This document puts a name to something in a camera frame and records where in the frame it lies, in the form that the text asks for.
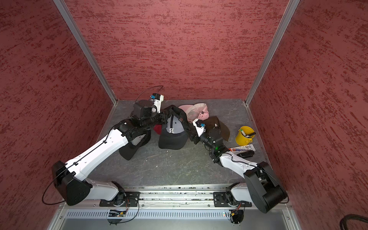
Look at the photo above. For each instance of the yellow plastic cup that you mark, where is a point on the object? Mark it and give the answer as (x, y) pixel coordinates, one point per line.
(242, 140)

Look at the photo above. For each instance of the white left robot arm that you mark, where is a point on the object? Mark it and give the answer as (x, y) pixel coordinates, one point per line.
(71, 178)

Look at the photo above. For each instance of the brown baseball cap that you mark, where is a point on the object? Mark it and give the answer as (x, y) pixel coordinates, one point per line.
(213, 122)

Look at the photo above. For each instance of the right rear aluminium corner post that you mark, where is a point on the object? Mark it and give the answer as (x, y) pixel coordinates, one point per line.
(283, 24)

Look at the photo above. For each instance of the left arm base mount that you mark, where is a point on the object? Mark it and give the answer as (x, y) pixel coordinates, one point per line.
(123, 199)

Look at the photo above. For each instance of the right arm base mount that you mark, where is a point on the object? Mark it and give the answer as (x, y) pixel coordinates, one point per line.
(225, 200)

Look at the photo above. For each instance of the black baseball cap letter R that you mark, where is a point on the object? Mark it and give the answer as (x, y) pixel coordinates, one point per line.
(175, 131)

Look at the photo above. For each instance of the toothpaste tube box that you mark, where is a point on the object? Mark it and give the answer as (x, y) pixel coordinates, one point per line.
(243, 148)

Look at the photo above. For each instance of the dark red baseball cap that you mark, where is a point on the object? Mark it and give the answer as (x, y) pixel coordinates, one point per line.
(158, 129)

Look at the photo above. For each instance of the pink baseball cap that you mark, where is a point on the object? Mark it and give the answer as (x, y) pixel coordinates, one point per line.
(196, 111)

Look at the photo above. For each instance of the left rear aluminium corner post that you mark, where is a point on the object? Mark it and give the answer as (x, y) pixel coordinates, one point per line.
(68, 18)

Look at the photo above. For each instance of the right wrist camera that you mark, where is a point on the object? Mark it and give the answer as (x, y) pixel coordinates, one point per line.
(199, 126)

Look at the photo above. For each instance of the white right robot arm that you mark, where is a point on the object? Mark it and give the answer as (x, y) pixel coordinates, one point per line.
(261, 187)

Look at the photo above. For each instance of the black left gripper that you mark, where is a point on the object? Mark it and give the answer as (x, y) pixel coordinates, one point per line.
(163, 120)

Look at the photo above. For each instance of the aluminium corner post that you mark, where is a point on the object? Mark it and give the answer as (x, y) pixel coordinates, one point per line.
(283, 24)
(68, 18)

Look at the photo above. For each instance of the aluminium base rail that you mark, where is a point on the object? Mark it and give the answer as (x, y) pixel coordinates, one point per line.
(188, 207)

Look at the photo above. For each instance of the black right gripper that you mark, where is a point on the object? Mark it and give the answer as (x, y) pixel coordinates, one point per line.
(193, 138)

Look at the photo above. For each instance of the black cap under left arm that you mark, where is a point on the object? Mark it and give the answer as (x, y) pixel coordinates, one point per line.
(129, 150)

